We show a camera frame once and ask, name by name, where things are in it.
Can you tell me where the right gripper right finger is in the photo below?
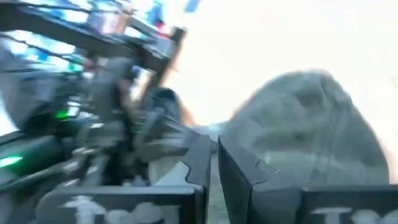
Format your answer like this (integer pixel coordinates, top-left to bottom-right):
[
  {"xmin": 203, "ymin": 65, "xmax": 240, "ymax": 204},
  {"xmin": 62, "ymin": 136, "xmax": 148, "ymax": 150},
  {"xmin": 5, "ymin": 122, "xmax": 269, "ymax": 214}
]
[{"xmin": 219, "ymin": 136, "xmax": 398, "ymax": 224}]

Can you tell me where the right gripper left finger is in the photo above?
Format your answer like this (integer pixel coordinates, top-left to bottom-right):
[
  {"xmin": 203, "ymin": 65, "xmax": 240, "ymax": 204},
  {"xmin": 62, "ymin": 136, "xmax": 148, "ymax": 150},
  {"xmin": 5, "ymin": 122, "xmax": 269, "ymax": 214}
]
[{"xmin": 37, "ymin": 135, "xmax": 212, "ymax": 224}]

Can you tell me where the grey blue baseball cap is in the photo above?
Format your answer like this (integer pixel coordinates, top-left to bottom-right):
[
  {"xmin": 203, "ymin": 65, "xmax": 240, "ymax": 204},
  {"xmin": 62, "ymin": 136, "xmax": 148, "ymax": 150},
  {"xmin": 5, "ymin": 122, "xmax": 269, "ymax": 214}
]
[{"xmin": 217, "ymin": 70, "xmax": 391, "ymax": 187}]

